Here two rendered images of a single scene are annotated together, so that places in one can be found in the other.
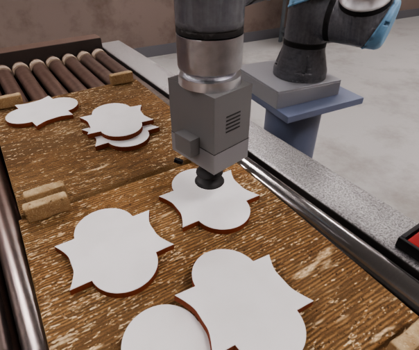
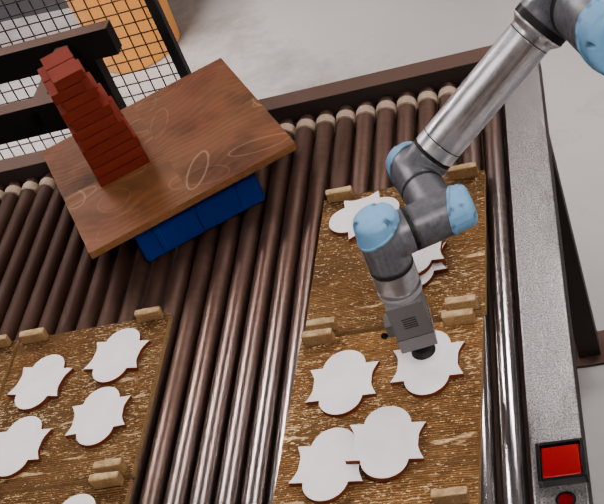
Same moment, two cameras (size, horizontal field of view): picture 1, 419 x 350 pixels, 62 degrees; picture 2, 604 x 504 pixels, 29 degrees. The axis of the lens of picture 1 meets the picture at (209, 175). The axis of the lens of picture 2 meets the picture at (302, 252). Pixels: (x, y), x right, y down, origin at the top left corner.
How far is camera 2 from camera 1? 170 cm
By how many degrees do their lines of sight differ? 43
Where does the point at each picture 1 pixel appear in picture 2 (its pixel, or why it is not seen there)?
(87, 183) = (356, 320)
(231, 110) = (405, 316)
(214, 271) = (381, 419)
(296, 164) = (547, 348)
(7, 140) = (322, 251)
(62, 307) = (299, 411)
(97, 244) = (333, 377)
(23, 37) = not seen: outside the picture
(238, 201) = (442, 374)
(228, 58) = (393, 290)
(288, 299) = (409, 451)
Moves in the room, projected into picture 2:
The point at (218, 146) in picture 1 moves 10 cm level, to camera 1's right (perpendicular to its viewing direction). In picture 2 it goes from (400, 336) to (449, 353)
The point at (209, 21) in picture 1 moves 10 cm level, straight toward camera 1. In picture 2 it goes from (374, 272) to (338, 314)
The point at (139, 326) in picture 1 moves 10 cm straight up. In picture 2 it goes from (326, 435) to (308, 397)
